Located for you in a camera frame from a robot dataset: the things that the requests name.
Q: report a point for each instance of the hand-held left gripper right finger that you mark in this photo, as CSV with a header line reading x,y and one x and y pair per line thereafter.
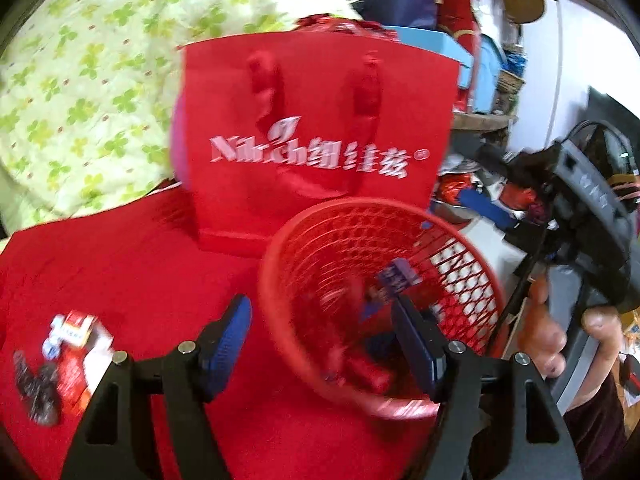
x,y
415,350

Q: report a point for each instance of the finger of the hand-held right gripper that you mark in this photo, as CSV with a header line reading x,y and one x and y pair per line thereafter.
x,y
487,208
492,157

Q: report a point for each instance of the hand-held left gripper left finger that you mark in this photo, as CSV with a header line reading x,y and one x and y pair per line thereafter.
x,y
232,340

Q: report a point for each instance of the purple snack packet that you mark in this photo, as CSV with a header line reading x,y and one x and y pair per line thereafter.
x,y
397,277

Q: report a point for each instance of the red plastic mesh basket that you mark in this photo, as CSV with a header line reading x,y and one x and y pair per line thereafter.
x,y
300,240

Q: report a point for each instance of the red and white medicine box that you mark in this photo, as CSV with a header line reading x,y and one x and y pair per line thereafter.
x,y
82,360

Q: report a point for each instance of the person's right forearm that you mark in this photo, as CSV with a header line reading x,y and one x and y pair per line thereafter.
x,y
600,435

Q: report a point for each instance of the person's right hand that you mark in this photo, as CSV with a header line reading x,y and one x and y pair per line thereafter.
x,y
542,335

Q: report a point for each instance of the metal bowl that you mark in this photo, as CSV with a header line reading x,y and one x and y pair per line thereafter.
x,y
452,210

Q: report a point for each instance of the wooden shelf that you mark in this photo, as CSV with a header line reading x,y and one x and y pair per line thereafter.
x,y
480,120

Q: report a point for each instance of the red packet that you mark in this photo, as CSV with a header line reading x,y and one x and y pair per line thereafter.
x,y
370,370

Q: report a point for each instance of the light blue plastic container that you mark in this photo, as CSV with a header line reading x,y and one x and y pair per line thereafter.
x,y
487,75

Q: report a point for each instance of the black screen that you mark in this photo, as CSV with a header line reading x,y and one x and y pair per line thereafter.
x,y
610,105

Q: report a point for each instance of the red blanket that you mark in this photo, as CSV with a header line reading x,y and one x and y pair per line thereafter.
x,y
150,270

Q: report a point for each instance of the light blue box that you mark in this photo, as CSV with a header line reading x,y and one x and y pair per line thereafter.
x,y
435,40

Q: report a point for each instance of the red gift bag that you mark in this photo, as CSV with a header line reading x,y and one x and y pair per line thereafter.
x,y
455,10

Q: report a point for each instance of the red paper bag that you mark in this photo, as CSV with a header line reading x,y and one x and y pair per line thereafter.
x,y
310,110

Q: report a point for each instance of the red foil wrappers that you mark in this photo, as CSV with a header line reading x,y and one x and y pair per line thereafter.
x,y
345,25

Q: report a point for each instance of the black crumpled wrapper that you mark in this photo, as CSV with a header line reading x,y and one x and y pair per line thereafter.
x,y
40,395

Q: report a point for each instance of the green floral quilt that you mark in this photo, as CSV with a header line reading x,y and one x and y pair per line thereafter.
x,y
100,60

